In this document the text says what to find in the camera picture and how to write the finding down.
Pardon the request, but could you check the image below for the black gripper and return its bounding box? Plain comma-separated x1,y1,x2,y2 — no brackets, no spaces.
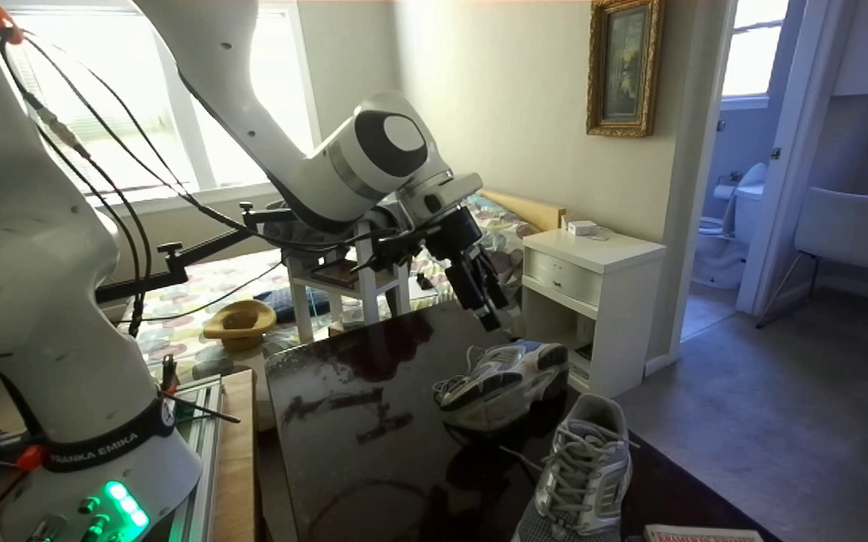
418,202,515,335

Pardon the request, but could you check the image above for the blue grey running shoe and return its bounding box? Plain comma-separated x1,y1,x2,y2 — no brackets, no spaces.
431,337,571,433
510,388,639,542

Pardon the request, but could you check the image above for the small pale box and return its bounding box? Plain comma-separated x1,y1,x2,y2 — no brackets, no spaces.
563,216,606,240

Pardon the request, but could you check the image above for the white nightstand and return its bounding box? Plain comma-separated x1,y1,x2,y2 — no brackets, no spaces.
519,227,670,402

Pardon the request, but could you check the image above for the small white stool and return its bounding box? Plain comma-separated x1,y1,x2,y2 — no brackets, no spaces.
283,235,417,345

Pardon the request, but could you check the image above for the grey bag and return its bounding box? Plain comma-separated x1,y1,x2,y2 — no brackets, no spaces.
250,205,354,267

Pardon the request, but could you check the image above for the yellow bowl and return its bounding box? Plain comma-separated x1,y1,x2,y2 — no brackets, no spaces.
198,299,280,356

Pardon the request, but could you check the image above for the gold framed painting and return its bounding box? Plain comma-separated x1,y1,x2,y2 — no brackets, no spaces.
585,0,662,142

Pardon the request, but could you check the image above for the white toilet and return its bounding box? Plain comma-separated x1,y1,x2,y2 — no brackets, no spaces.
697,160,770,296

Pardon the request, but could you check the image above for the pale flat item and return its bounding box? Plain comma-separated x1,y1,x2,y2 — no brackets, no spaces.
643,520,766,542

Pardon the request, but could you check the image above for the white door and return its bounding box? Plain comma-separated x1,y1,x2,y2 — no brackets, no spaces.
735,0,845,319

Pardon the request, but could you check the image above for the small bright window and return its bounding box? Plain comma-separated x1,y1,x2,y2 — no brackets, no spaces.
718,0,788,104

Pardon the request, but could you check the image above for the large bright window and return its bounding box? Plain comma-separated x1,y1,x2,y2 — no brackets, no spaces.
0,0,307,202

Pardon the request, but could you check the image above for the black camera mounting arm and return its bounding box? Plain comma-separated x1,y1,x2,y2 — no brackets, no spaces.
96,199,297,305

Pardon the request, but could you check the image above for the red handled clamp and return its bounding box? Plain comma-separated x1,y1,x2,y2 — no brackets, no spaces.
154,351,184,407

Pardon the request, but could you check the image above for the aluminium profile rail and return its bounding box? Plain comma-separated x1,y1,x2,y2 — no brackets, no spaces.
163,371,229,542

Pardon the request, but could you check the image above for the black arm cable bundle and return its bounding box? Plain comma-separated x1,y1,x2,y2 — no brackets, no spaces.
0,8,158,339

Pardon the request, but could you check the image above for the orange cable plug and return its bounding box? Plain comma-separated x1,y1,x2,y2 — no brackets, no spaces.
11,440,50,475

